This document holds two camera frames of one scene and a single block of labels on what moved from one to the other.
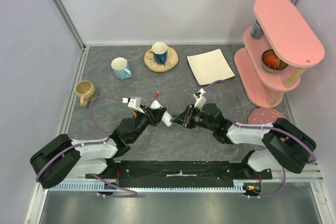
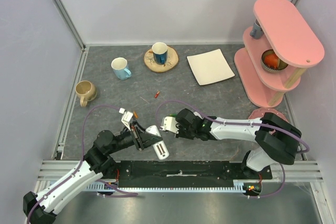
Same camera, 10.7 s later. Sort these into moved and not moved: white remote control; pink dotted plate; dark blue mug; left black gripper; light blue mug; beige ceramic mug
Moved: left black gripper; white remote control
Not moved: beige ceramic mug; dark blue mug; pink dotted plate; light blue mug
